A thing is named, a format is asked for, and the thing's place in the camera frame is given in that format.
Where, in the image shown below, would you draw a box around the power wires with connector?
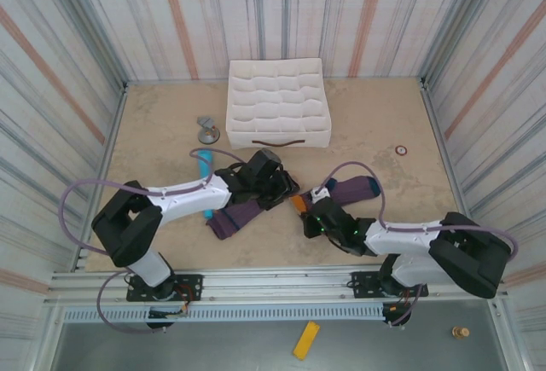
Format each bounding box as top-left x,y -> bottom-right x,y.
172,283 -> 191,317
386,287 -> 414,316

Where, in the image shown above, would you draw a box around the yellow plastic strip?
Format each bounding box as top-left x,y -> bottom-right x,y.
292,320 -> 321,362

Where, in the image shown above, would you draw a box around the white fabric divider box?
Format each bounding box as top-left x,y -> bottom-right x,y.
224,57 -> 333,150

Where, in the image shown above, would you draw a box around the aluminium table edge rail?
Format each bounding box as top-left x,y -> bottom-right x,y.
420,77 -> 484,266
75,82 -> 130,272

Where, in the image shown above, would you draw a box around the slotted grey cable duct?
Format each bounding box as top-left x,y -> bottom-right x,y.
62,304 -> 385,323

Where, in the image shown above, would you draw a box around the purple sock peach toe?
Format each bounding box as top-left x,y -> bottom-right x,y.
206,194 -> 278,242

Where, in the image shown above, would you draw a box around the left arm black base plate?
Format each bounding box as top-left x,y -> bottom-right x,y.
126,273 -> 204,303

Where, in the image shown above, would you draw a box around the purple sock orange cuff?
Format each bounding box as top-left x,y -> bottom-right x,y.
288,176 -> 381,217

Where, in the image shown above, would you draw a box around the aluminium mounting rail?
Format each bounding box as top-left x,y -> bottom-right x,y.
42,264 -> 511,306

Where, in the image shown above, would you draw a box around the grey metal suction mount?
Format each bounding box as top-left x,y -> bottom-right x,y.
195,115 -> 222,145

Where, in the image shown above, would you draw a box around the blue cylinder tube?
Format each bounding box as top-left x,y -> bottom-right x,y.
196,151 -> 216,220

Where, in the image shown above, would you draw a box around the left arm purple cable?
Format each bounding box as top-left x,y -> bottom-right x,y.
61,147 -> 248,334

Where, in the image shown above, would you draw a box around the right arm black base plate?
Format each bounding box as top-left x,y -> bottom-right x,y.
349,270 -> 429,299

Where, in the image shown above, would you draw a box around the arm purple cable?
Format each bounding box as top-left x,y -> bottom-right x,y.
61,147 -> 248,334
317,161 -> 520,328

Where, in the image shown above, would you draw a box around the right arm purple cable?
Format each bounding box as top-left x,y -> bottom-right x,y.
317,161 -> 520,328

